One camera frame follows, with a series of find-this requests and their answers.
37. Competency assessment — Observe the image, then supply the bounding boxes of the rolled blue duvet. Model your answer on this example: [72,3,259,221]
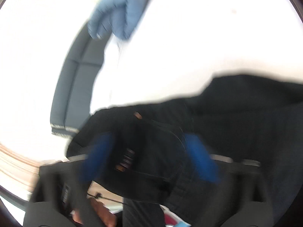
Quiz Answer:
[87,0,149,40]

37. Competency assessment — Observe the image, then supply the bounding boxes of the dark grey headboard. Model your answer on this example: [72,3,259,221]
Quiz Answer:
[50,24,111,138]

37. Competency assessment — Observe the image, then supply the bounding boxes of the person right hand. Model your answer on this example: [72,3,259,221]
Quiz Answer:
[73,197,118,227]

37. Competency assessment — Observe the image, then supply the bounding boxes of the white bed sheet mattress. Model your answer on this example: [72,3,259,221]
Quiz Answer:
[90,0,302,113]

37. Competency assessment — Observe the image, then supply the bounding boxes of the black denim pants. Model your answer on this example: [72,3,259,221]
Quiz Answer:
[66,75,302,226]

